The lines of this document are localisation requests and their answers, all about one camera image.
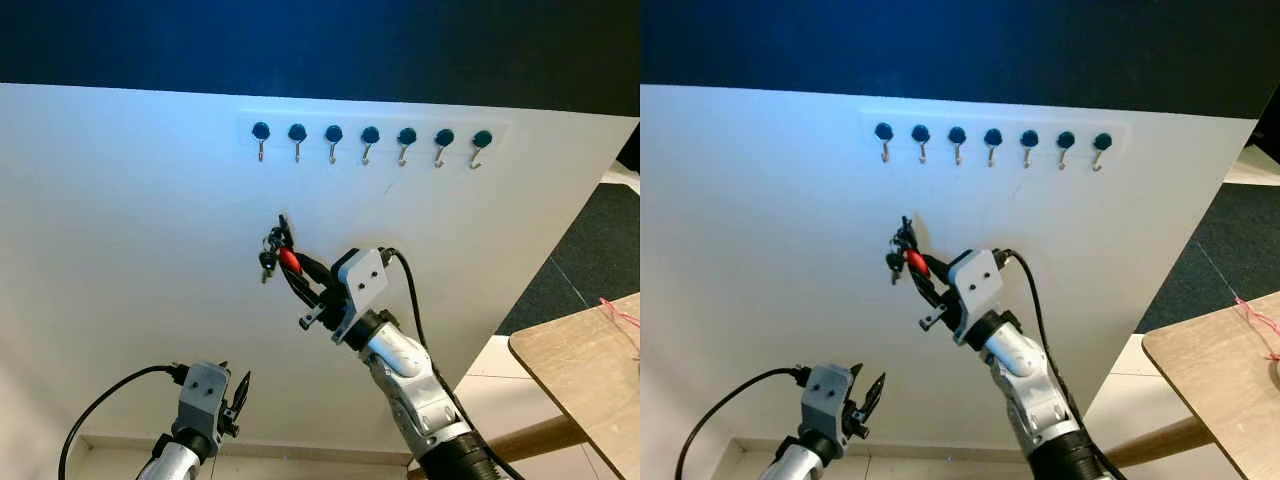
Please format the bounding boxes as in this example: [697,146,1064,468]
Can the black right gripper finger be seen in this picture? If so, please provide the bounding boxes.
[906,216,956,288]
[281,214,334,286]
[913,268,951,313]
[288,266,329,311]

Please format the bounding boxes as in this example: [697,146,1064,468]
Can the keys with red fob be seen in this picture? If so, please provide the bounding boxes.
[886,230,931,288]
[259,228,304,286]

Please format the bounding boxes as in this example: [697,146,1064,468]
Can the white key board panel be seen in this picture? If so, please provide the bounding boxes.
[0,82,641,471]
[640,84,1259,471]

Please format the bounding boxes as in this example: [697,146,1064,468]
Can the light wooden table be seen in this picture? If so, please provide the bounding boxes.
[470,293,641,480]
[1100,290,1280,480]

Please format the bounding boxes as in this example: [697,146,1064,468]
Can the dark blue rug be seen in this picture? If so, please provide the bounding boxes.
[1135,185,1280,334]
[495,180,641,336]

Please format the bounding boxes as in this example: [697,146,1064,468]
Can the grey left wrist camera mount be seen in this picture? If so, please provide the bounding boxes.
[180,362,231,433]
[808,364,856,436]

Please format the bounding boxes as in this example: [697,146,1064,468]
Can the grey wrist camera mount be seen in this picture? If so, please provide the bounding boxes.
[330,248,391,341]
[948,248,1006,346]
[808,364,856,436]
[180,362,231,433]

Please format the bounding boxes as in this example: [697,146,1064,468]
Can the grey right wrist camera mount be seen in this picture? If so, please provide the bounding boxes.
[330,248,391,341]
[948,248,1006,346]

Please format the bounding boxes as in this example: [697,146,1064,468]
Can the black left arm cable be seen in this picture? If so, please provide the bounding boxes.
[675,368,813,480]
[58,365,191,480]

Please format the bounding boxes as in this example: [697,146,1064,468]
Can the white hook rail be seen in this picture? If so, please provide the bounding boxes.
[237,110,511,153]
[860,108,1131,155]

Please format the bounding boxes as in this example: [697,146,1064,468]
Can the pink string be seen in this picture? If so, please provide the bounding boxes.
[598,296,641,361]
[1232,295,1280,361]

